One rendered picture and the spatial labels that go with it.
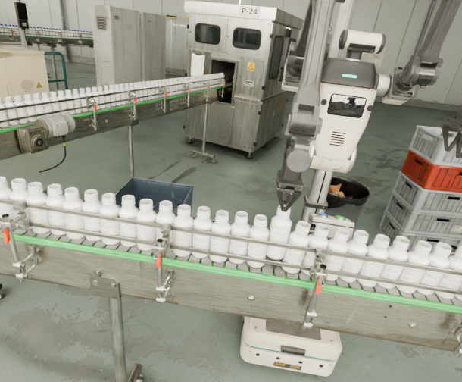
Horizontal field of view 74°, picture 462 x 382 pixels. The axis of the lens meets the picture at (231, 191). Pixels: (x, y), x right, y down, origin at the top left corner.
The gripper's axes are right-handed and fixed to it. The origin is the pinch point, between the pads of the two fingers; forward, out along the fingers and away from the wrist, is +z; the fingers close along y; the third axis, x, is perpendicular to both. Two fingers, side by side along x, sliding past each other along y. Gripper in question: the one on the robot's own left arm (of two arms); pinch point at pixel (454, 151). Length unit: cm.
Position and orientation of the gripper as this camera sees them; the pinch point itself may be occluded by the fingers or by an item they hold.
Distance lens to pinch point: 111.9
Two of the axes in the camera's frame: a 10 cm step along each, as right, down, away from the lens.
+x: -9.9, -1.4, 0.6
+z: -1.0, 8.9, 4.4
